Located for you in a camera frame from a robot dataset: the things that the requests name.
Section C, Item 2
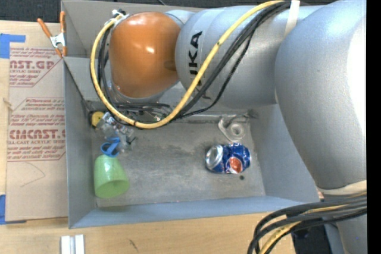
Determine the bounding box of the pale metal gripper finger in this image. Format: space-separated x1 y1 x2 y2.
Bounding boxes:
117 125 135 154
99 113 117 140

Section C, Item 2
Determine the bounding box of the small yellow round object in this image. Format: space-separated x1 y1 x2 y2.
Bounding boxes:
90 111 105 129

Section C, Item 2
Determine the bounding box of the blue plastic clip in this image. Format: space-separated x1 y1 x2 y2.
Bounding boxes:
100 137 121 158

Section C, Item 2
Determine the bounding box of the green plastic cup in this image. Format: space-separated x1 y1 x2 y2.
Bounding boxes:
93 154 130 199

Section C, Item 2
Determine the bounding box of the grey metal bin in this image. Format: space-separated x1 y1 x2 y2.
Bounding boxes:
60 0 321 230

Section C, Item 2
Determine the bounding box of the brown cardboard board red print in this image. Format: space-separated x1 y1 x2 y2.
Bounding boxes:
0 20 70 224

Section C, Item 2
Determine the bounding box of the crushed blue soda can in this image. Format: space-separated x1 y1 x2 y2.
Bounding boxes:
204 143 252 174

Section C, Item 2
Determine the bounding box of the clear plastic ring piece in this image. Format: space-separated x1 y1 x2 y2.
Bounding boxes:
218 116 245 143

